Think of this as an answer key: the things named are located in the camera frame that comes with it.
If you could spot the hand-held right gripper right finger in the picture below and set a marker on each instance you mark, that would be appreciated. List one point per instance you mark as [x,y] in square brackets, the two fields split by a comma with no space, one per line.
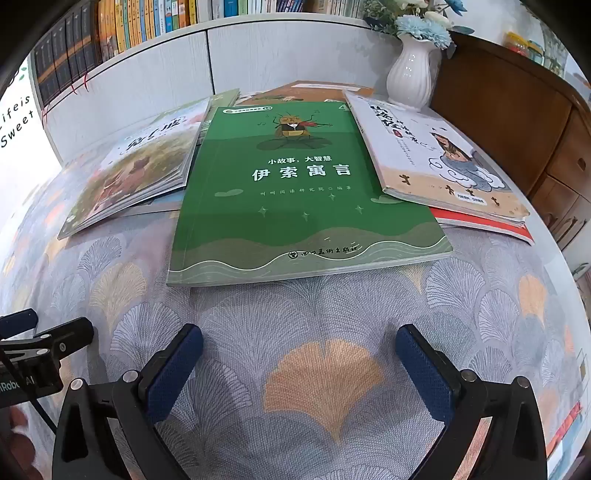
[425,374]

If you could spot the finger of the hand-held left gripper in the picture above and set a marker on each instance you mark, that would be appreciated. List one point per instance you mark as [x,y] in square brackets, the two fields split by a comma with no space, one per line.
[64,337]
[18,323]

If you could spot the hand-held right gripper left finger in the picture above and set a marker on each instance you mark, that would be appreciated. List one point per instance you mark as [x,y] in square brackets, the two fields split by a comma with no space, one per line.
[175,369]

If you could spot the row of colourful books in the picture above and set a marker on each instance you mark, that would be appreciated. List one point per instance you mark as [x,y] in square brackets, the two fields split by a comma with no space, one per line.
[184,16]

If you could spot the ginkgo print tablecloth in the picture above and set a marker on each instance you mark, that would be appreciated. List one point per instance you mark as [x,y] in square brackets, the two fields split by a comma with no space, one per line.
[323,369]

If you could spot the red book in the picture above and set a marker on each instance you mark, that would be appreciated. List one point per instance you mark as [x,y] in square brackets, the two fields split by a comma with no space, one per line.
[485,226]

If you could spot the autumn picture book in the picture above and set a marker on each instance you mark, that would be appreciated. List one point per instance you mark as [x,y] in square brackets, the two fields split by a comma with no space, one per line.
[138,170]

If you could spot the wooden cabinet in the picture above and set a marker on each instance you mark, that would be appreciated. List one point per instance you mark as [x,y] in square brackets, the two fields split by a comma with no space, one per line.
[508,115]

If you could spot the pale green book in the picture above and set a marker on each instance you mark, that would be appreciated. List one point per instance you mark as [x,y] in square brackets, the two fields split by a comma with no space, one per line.
[226,99]

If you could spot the orange brown book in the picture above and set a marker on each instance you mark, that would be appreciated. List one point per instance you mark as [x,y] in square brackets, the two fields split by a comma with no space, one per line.
[300,92]

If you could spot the white ceramic vase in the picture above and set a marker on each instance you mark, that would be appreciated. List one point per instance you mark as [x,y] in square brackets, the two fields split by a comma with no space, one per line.
[411,69]

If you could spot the white bookshelf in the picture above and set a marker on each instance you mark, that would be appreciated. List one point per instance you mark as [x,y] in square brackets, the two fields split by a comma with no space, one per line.
[277,55]

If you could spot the yellow jar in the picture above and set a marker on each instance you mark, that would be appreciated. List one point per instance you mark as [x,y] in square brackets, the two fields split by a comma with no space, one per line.
[516,42]

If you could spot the blue artificial flowers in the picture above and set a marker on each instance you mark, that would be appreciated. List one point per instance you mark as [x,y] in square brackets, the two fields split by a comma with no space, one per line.
[420,23]

